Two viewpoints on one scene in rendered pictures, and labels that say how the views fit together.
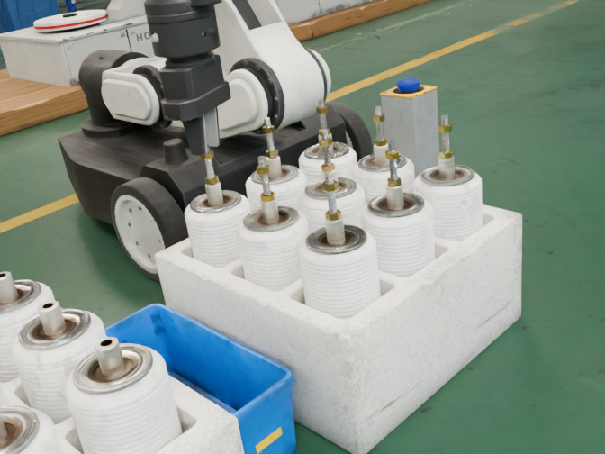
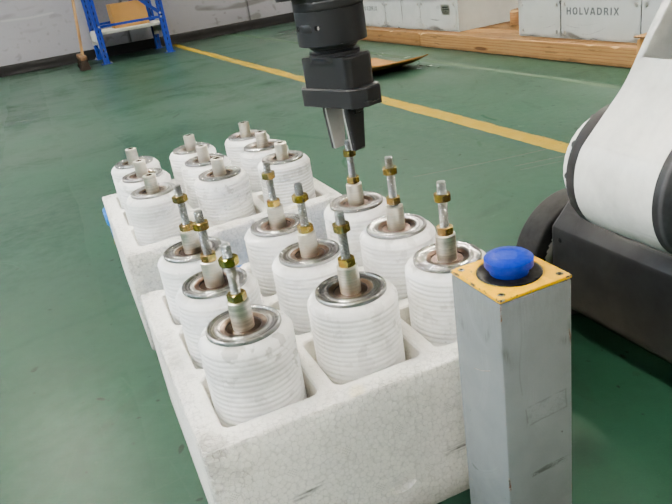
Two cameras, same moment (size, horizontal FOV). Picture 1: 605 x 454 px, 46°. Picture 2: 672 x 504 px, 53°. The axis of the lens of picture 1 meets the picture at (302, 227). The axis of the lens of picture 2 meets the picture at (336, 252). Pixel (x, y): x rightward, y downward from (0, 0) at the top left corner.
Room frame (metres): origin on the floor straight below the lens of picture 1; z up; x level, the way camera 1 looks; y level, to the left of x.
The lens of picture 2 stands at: (1.25, -0.72, 0.57)
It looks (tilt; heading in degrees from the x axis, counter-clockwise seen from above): 24 degrees down; 112
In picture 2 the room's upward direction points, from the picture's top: 9 degrees counter-clockwise
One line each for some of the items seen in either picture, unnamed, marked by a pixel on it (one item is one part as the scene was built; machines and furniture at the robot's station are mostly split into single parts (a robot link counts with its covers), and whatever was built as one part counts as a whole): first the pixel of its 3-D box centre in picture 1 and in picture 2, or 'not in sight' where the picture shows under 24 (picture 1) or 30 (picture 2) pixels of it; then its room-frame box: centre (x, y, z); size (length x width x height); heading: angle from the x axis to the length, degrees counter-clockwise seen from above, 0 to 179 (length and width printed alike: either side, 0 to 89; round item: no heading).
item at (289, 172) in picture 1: (275, 175); (396, 227); (1.03, 0.03, 0.25); 0.08 x 0.08 x 0.01
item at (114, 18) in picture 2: not in sight; (127, 13); (-2.56, 4.68, 0.36); 0.31 x 0.25 x 0.20; 43
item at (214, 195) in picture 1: (214, 194); (355, 194); (0.95, 0.12, 0.26); 0.02 x 0.02 x 0.03
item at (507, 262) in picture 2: (408, 86); (508, 266); (1.19, -0.21, 0.32); 0.04 x 0.04 x 0.02
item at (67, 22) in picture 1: (71, 20); not in sight; (3.09, 0.84, 0.29); 0.30 x 0.30 x 0.06
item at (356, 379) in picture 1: (341, 286); (329, 366); (0.94, -0.05, 0.09); 0.39 x 0.39 x 0.18; 42
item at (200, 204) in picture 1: (216, 202); (356, 202); (0.95, 0.12, 0.25); 0.08 x 0.08 x 0.01
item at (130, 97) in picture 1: (161, 88); not in sight; (1.62, 0.28, 0.28); 0.21 x 0.20 x 0.13; 43
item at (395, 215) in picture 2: (274, 167); (395, 217); (1.03, 0.03, 0.26); 0.02 x 0.02 x 0.03
